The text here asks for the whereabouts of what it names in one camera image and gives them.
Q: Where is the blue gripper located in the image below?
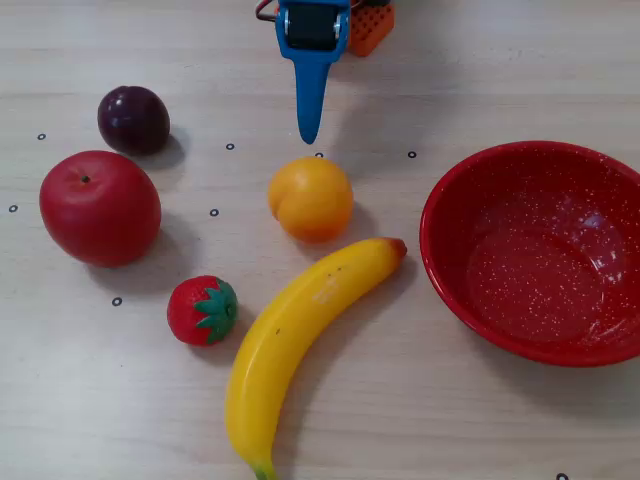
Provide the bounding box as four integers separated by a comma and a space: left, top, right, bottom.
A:
275, 0, 352, 145

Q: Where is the dark purple toy plum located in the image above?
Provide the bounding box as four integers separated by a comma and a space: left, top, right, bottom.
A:
96, 85, 172, 156

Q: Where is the orange robot base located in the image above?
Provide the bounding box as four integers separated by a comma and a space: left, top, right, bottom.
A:
348, 2, 396, 57

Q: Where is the red speckled bowl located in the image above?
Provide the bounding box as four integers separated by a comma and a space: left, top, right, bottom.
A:
419, 140, 640, 369

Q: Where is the orange toy peach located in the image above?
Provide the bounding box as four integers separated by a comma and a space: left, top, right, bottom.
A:
267, 156, 355, 245

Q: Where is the yellow toy banana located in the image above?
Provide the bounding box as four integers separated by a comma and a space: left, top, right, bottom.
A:
224, 237, 409, 480

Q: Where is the red toy apple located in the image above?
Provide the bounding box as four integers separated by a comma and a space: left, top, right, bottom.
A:
38, 149, 163, 269

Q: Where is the red toy strawberry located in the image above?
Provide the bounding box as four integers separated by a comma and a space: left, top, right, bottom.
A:
166, 274, 240, 347

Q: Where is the red and white servo cable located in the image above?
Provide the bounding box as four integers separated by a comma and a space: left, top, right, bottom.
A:
253, 0, 279, 24

